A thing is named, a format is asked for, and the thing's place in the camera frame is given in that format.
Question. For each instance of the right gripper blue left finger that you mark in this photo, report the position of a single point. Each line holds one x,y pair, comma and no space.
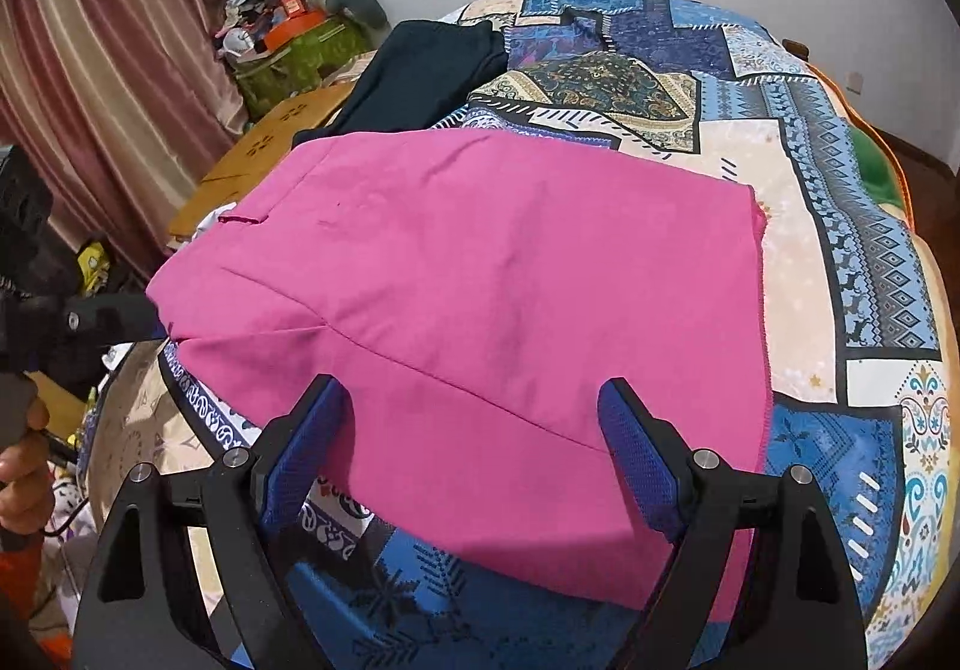
250,495

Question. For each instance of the orange box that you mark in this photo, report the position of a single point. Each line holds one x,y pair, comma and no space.
292,18

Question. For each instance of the left hand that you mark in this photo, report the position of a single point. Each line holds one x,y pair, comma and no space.
27,500

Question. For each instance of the dark navy folded garment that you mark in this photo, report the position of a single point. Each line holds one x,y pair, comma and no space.
422,72

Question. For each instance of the striped red beige curtain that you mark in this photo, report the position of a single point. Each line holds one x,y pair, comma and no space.
123,106

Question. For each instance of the white wall socket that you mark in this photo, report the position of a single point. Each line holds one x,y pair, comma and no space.
855,82

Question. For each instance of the orange sleeve left forearm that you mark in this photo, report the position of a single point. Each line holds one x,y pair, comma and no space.
20,574

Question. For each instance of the pink pants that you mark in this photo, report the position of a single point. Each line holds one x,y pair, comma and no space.
473,291

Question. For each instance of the patchwork patterned bed quilt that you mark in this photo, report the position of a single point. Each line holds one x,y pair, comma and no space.
843,555

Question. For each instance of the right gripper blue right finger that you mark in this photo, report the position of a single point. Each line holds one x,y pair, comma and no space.
689,496

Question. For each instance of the green storage basket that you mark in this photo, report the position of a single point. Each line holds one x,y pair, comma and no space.
298,65

